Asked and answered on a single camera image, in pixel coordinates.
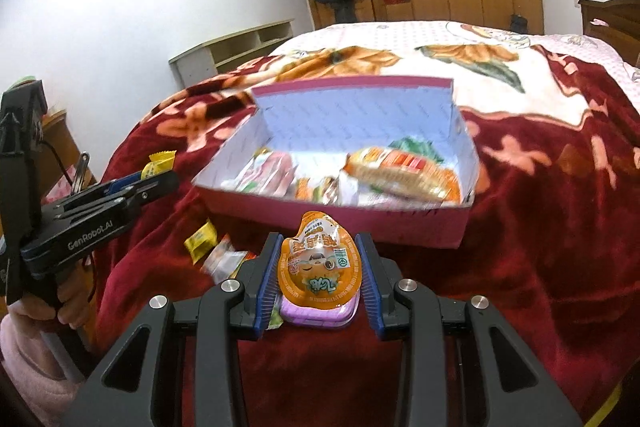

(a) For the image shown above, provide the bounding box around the black bag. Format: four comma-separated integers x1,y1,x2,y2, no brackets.
510,14,528,35

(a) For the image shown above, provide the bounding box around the wooden headboard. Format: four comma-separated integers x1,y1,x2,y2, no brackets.
577,0,640,66

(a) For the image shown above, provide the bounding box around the small peach jelly pouch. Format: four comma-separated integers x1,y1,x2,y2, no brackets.
337,171,427,209

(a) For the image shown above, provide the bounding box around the purple plastic tin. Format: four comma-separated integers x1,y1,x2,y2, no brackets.
279,293,360,329

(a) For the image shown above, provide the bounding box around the yellow candy wrapper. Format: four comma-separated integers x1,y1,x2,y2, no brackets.
184,220,218,265

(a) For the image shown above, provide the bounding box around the burger gummy candy packet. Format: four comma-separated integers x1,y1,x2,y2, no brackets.
294,176,340,205

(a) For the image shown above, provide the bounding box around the orange jelly cup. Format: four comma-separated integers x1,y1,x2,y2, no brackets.
278,211,362,310

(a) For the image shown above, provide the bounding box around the orange rice cracker packet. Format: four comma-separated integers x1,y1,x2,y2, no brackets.
343,146,462,204

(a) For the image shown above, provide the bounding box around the green pea snack packet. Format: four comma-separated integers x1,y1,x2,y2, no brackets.
390,136,444,164

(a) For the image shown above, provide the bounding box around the metal clip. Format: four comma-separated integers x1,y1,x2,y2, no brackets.
70,152,90,195

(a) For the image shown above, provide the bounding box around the low white shelf unit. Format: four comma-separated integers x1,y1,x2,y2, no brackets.
168,20,293,87

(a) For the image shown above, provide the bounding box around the left hand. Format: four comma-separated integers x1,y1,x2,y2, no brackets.
8,265,94,337

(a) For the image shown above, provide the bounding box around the pink checked bedsheet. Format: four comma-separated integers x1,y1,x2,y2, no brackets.
449,19,640,98

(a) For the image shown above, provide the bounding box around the pink cardboard box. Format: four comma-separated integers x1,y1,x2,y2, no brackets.
192,76,480,248

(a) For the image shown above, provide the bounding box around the large peach jelly pouch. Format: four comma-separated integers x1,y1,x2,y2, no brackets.
221,147,296,197

